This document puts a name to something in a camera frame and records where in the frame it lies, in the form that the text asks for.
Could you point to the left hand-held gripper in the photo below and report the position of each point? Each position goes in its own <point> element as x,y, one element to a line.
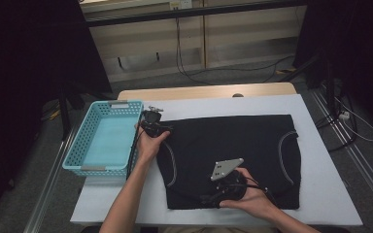
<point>151,118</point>

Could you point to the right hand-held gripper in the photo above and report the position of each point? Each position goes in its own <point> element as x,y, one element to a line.
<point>223,168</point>

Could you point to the dark knit vest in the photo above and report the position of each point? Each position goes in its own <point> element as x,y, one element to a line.
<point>226,139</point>

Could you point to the light blue plastic basket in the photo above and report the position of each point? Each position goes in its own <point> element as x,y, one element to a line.
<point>110,145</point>

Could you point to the person's left hand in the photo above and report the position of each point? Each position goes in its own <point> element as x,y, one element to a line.
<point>147,147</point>

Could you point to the person's right hand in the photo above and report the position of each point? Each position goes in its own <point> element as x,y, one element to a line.
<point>255,200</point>

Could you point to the black stand legs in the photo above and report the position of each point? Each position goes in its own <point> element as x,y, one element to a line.
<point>65,113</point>
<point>328,84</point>

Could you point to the yellow black floor tape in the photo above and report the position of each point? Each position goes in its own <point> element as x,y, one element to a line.
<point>53,114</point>
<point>286,70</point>

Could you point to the black metal bar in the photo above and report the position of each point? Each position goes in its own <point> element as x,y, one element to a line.
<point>191,12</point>

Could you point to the beige wooden cabinet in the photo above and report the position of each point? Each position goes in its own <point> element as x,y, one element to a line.
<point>239,39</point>

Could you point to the white power plug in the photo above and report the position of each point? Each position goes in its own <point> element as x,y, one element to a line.
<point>345,115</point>

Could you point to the black curtain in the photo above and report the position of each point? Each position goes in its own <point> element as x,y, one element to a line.
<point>353,42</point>
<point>22,64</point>

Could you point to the small black bracket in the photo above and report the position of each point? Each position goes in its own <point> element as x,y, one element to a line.
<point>119,62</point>

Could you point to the white wall outlet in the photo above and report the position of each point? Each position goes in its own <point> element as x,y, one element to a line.
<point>181,4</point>

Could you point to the aluminium floor rail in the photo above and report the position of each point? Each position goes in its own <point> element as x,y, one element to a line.
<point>356,155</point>
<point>50,187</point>

